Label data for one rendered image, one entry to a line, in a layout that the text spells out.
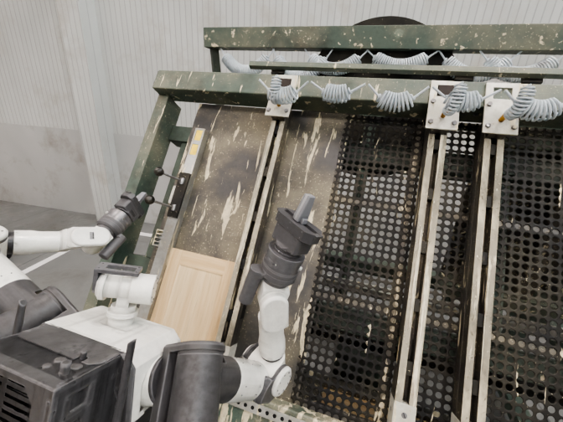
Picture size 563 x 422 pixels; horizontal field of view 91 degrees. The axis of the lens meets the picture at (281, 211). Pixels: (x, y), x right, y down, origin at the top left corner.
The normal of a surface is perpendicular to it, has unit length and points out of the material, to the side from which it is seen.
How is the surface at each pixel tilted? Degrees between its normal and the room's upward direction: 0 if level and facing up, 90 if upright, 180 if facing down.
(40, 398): 68
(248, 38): 90
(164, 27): 90
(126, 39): 90
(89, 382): 90
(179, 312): 56
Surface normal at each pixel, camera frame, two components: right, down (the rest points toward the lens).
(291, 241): -0.73, -0.02
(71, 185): -0.20, 0.34
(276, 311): 0.25, 0.43
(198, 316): -0.22, -0.25
